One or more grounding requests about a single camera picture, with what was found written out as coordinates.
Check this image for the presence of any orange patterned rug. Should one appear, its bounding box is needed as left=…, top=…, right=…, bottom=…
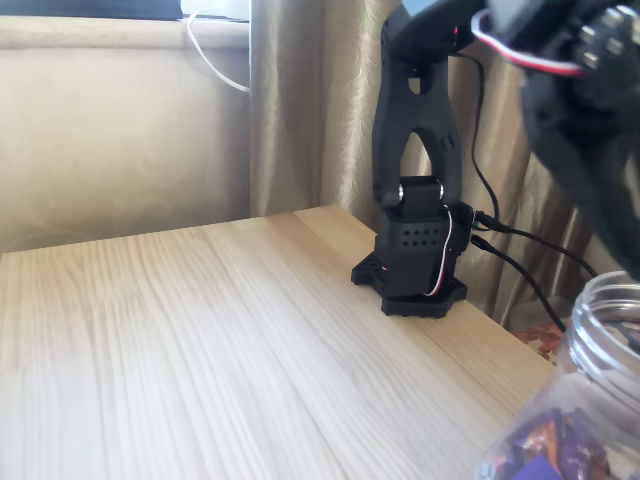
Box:
left=512, top=319, right=569, bottom=366

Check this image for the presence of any white cable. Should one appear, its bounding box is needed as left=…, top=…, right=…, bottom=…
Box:
left=185, top=9, right=251, bottom=94

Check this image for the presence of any clear plastic jar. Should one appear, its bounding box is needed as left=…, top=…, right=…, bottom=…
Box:
left=472, top=269, right=640, bottom=480

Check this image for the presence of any purple orange wrapped candy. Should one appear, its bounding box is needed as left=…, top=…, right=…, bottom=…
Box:
left=514, top=452, right=564, bottom=480
left=519, top=409, right=586, bottom=451

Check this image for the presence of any black power cable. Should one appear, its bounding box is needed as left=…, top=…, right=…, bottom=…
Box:
left=474, top=210, right=600, bottom=279

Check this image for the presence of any black flat object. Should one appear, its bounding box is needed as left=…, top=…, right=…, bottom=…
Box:
left=0, top=0, right=182, bottom=21

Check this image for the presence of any black USB cable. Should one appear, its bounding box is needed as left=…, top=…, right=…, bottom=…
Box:
left=469, top=234, right=567, bottom=332

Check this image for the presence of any thin black motor cable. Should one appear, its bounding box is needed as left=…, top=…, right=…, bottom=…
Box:
left=452, top=53, right=501, bottom=219

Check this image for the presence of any red white servo wire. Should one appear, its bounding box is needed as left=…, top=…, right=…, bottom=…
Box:
left=424, top=207, right=454, bottom=299
left=472, top=9, right=584, bottom=76

